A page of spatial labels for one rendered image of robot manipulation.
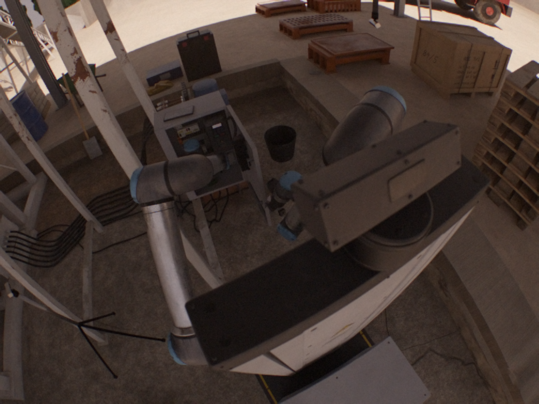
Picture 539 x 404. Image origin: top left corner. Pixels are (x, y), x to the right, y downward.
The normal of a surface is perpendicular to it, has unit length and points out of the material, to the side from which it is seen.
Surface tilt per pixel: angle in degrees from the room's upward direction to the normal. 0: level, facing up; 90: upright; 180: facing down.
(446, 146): 61
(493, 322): 0
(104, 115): 80
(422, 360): 0
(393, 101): 35
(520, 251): 0
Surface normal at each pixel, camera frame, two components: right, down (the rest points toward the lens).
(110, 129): 0.31, 0.62
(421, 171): 0.35, 0.30
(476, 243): -0.11, -0.60
